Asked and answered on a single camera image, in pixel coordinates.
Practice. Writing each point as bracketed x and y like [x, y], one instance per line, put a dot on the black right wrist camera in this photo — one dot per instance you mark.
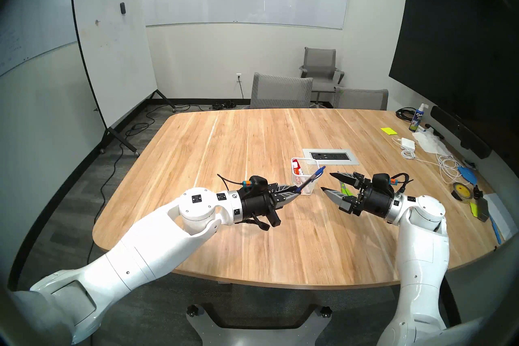
[382, 180]

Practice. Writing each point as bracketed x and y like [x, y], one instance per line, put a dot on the grey mesh table chair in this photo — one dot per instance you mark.
[282, 90]
[361, 99]

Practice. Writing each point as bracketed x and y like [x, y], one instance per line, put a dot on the blue pen beside paper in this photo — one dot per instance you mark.
[495, 229]

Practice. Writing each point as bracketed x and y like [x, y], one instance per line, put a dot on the red cap patterned marker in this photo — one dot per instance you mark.
[305, 186]

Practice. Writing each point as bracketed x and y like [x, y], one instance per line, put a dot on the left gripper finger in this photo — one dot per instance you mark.
[284, 188]
[288, 197]

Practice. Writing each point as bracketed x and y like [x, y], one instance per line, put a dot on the silver table power outlet panel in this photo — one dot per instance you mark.
[334, 156]

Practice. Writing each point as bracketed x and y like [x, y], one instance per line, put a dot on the mobile whiteboard on stand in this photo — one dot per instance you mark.
[113, 53]

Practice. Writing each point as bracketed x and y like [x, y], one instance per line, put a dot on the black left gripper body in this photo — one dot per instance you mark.
[257, 205]

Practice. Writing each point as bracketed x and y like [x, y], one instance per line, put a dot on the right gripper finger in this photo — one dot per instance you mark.
[336, 197]
[346, 178]

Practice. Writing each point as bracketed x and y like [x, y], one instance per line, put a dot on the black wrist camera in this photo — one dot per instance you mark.
[382, 180]
[259, 183]

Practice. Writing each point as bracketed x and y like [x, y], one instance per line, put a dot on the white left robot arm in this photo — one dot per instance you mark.
[134, 256]

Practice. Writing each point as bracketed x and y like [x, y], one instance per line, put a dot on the white mesh pen holder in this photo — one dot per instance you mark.
[312, 164]

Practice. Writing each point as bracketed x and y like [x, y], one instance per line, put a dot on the black yellow tape roll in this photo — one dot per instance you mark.
[456, 194]

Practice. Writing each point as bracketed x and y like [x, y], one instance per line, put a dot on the Expo cleaner spray bottle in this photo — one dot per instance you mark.
[416, 120]

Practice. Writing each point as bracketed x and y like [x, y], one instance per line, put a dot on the large black wall screen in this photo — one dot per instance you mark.
[454, 45]

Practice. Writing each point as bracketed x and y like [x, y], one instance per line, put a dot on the blue flat object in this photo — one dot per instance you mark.
[469, 175]

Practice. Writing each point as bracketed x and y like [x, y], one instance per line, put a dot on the yellow sticky note pad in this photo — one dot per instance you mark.
[388, 130]

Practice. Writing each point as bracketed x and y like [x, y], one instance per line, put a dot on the white paper sheet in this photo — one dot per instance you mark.
[505, 215]

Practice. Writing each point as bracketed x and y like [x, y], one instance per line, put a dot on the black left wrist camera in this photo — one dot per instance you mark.
[259, 183]

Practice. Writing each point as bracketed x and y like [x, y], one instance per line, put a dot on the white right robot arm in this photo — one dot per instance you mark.
[421, 260]

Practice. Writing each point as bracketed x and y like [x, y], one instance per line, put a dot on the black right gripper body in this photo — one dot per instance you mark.
[377, 201]

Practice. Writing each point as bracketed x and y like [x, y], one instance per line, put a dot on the white power adapter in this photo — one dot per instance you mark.
[407, 143]

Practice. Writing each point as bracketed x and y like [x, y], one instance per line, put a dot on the orange Expo marker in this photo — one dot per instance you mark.
[295, 166]

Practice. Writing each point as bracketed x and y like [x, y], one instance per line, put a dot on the white crumpled tissue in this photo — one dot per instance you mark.
[432, 142]

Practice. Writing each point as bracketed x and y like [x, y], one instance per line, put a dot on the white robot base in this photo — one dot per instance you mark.
[259, 337]

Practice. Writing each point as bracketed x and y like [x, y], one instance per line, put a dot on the blue ballpoint pen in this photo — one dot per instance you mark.
[312, 177]

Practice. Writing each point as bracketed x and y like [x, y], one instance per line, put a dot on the grey office chair with armrests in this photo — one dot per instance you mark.
[320, 61]

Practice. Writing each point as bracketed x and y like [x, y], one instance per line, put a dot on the black video sound bar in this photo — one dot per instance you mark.
[458, 130]

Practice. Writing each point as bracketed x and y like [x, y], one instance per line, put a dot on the grey yellow eraser block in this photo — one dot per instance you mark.
[481, 209]

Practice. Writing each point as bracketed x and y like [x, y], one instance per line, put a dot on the black base knob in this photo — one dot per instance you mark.
[191, 310]
[325, 311]

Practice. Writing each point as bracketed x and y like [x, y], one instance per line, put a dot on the wall whiteboard with writing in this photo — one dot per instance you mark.
[32, 37]

